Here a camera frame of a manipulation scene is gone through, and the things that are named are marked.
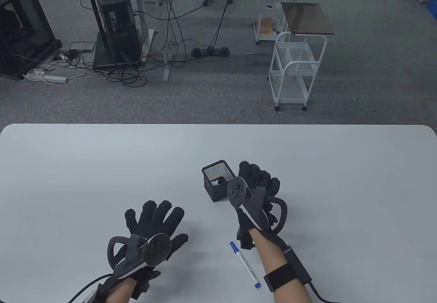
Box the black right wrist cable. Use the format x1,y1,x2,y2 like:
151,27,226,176
306,281,342,303

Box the person's right forearm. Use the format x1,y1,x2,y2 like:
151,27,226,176
251,228,313,303

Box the white wire shelf cart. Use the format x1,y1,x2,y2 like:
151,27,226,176
254,0,287,45

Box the person's left forearm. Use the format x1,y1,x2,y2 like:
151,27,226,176
102,277,139,303

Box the white floor cable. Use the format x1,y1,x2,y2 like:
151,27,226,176
22,59,109,85

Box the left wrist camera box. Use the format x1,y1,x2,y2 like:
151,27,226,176
80,288,103,303

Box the black mesh pen holder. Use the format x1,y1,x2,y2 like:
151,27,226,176
201,160,237,203

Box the black foot pedals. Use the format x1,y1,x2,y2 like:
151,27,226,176
191,46,230,57

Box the blue capped white marker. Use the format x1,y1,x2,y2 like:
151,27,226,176
229,242,262,289

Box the brown side table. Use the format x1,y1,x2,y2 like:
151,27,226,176
281,2,335,36

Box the grey flat floor device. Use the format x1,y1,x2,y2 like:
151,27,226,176
69,42,96,53

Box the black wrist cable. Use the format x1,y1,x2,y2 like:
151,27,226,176
306,281,342,303
68,273,113,303

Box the black wrist strap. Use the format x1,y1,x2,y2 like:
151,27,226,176
263,263,301,293

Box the brown cardboard box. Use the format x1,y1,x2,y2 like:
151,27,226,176
254,17,277,38

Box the black right hand controller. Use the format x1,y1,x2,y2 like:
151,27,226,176
227,177,288,235

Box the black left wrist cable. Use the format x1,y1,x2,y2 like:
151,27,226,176
68,273,113,303

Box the black computer tower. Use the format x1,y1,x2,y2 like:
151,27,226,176
97,0,142,67

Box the black floor cable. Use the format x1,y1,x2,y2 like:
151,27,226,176
209,0,246,49
108,67,149,87

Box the white rolling cart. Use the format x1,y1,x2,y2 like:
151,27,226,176
269,31,327,111

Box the black equipment cabinet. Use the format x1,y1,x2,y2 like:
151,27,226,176
0,0,63,80

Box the white power strip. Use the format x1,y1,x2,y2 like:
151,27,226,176
27,72,67,84

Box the person's right hand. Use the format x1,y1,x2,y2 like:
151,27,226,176
236,161,288,250

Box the aluminium frame post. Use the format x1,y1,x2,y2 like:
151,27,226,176
150,0,172,82

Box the black left hand controller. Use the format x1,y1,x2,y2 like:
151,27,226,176
107,233,172,280

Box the person's left hand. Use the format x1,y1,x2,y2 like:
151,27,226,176
98,200,189,301

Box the black hand controller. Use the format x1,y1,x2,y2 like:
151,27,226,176
107,233,172,280
227,177,288,235

